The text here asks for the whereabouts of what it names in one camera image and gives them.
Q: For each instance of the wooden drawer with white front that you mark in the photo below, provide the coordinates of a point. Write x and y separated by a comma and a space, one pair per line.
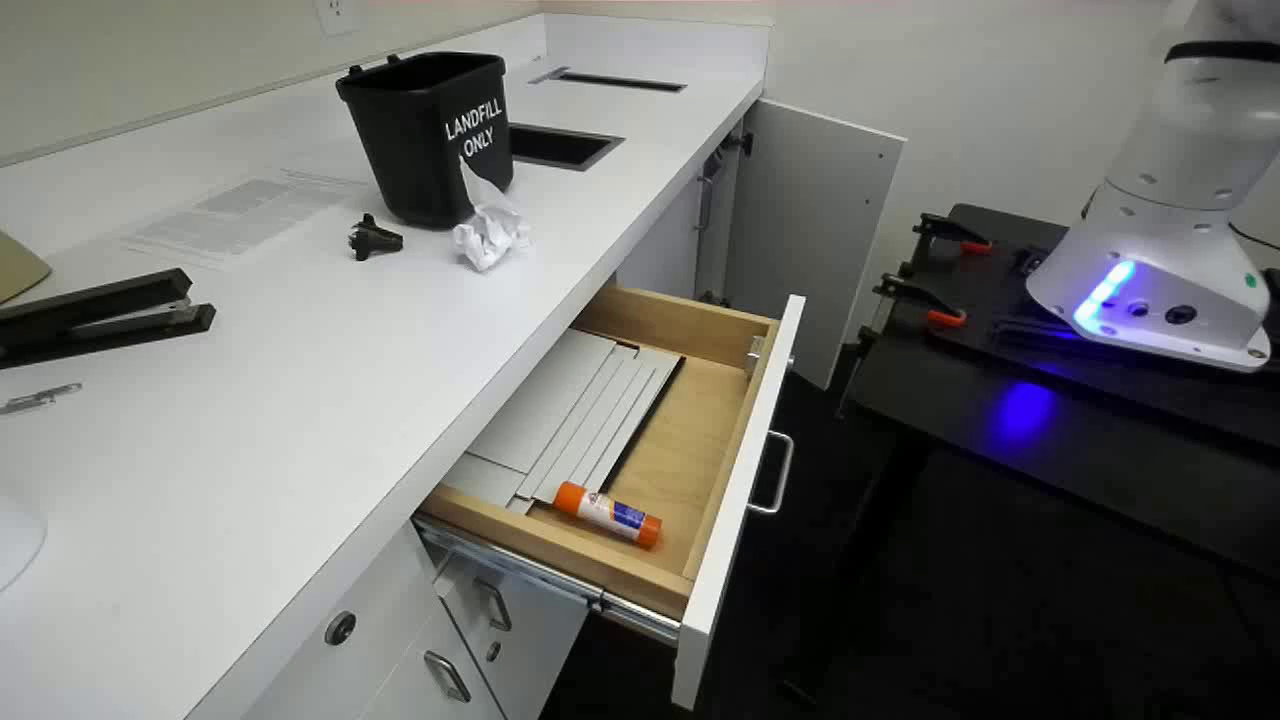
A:
694, 465

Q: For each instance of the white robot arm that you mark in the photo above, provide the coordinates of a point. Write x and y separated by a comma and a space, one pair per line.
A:
1157, 260

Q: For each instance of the orange capped glue stick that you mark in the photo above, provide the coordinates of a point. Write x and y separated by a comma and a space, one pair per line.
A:
605, 514

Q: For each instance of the crumpled white paper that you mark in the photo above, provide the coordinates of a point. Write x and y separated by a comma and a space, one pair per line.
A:
494, 227

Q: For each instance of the open white cabinet door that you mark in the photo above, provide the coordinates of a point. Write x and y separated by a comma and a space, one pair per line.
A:
806, 216

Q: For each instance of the black orange clamp front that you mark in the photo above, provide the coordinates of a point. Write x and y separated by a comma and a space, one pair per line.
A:
936, 309

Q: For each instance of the black orange clamp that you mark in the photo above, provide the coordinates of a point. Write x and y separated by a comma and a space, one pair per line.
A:
942, 228
936, 309

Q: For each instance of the small black clip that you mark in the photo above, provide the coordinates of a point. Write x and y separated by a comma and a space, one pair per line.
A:
369, 238

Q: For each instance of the black landfill only bin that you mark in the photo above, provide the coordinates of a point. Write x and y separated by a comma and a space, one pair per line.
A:
425, 122

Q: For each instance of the black orange clamp rear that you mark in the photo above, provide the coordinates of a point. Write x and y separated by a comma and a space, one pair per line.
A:
942, 228

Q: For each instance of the black robot table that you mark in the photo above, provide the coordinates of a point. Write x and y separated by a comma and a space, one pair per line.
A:
1176, 449

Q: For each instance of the white lower cabinet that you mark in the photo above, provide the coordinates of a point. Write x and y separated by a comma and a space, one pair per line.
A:
429, 637

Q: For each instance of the black stapler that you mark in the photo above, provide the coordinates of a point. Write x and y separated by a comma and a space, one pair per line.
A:
103, 316

